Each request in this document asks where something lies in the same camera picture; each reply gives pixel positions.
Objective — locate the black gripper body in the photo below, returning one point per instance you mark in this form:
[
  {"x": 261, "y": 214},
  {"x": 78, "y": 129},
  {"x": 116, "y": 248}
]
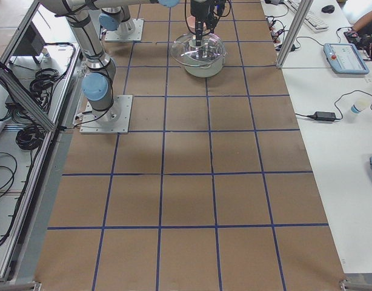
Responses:
[{"x": 197, "y": 9}]

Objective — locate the glass pot lid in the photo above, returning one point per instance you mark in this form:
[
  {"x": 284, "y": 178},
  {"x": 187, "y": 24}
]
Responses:
[{"x": 184, "y": 44}]

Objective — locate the person forearm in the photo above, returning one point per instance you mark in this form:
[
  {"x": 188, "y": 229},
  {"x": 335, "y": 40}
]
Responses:
[{"x": 362, "y": 22}]

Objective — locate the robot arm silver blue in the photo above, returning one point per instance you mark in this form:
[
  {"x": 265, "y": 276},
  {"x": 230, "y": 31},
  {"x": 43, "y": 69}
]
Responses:
[
  {"x": 97, "y": 85},
  {"x": 117, "y": 19}
]

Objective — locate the pale green pot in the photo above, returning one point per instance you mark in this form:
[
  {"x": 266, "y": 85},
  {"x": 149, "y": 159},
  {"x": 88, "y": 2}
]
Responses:
[{"x": 204, "y": 68}]

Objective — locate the pink bowl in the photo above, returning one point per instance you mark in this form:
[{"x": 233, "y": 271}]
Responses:
[{"x": 191, "y": 22}]

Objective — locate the white keyboard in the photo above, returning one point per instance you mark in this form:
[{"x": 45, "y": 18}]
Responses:
[{"x": 313, "y": 22}]

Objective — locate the black computer mouse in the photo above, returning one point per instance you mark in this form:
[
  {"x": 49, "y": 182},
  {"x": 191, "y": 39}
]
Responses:
[{"x": 328, "y": 9}]

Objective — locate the blue teach pendant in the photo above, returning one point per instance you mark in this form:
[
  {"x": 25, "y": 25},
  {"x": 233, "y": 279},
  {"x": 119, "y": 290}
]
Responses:
[{"x": 345, "y": 59}]

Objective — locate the black power adapter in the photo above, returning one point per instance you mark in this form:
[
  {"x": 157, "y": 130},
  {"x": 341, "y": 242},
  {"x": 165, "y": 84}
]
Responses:
[{"x": 323, "y": 116}]

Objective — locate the black box on floor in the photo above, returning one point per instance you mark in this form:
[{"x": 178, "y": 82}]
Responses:
[{"x": 31, "y": 44}]

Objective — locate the paper cup blue band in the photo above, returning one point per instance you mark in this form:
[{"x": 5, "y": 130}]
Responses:
[{"x": 360, "y": 105}]

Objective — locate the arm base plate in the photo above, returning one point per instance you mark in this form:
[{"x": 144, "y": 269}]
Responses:
[
  {"x": 128, "y": 31},
  {"x": 115, "y": 120}
]

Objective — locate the aluminium frame post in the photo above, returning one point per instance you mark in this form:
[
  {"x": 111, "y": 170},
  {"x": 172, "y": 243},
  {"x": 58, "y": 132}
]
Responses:
[{"x": 295, "y": 26}]

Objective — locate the aluminium frame diagonal beam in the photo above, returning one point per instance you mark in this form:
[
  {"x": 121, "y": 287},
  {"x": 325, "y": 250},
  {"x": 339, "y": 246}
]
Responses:
[{"x": 21, "y": 95}]

